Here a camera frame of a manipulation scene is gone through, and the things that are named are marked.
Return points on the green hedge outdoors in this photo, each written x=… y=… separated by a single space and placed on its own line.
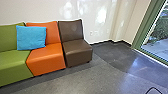
x=161 y=30

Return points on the brown sofa seat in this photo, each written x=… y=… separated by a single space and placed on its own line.
x=76 y=51

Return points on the orange sofa seat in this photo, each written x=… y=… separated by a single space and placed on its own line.
x=46 y=60

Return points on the light blue cushion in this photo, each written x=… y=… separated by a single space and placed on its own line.
x=31 y=37

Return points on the green sofa seat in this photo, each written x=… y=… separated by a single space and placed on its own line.
x=11 y=66

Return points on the white wall outlet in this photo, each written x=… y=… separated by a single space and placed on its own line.
x=94 y=33

